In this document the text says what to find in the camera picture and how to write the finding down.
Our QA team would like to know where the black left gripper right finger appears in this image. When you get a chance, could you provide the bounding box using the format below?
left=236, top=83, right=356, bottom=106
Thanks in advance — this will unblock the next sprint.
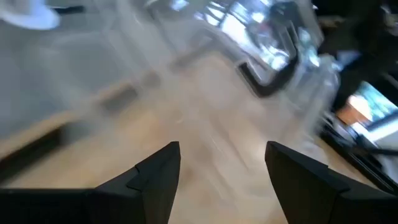
left=265, top=141, right=398, bottom=224

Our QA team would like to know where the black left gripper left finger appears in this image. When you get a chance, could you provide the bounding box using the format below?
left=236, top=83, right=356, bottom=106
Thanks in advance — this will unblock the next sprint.
left=0, top=141, right=182, bottom=224

